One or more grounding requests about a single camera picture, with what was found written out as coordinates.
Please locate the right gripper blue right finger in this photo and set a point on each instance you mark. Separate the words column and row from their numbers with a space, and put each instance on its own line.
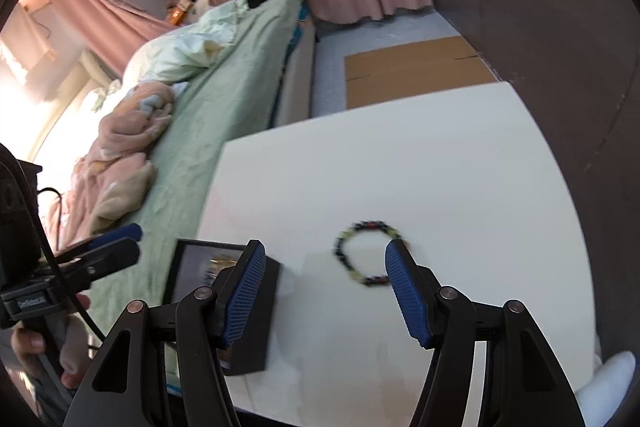
column 415, row 289

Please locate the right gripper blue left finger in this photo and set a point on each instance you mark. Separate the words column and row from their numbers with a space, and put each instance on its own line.
column 236, row 297

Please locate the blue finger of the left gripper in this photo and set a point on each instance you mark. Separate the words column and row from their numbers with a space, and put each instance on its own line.
column 132, row 231
column 93, row 260

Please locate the black jewelry box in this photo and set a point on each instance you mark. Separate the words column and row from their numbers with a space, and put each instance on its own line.
column 199, row 264

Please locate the pink fluffy blanket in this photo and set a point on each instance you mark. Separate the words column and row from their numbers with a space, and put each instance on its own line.
column 113, row 178

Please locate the green bed sheet mattress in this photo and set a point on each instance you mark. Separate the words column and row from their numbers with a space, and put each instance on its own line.
column 237, row 97

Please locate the pale green pillow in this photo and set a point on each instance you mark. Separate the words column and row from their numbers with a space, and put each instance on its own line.
column 189, row 50

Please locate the white cloth at right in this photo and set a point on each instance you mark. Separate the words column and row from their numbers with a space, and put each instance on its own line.
column 601, row 398

